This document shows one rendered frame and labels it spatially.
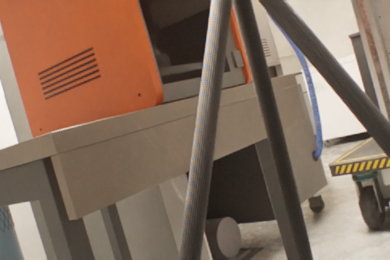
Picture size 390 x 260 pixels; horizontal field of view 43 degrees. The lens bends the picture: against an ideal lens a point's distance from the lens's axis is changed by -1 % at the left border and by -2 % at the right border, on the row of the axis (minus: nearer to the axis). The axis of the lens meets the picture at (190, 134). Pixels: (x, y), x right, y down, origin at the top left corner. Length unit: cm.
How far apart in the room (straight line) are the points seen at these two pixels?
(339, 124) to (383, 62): 264
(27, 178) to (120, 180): 15
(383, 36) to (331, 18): 322
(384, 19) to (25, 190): 186
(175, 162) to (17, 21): 59
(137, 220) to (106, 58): 89
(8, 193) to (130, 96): 30
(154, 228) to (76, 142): 108
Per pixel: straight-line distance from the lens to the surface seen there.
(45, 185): 77
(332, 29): 557
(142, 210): 176
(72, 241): 77
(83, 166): 70
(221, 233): 211
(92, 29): 105
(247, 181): 228
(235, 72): 120
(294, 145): 248
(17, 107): 222
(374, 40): 234
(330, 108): 494
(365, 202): 219
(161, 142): 81
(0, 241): 226
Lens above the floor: 68
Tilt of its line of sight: 2 degrees down
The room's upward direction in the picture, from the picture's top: 16 degrees counter-clockwise
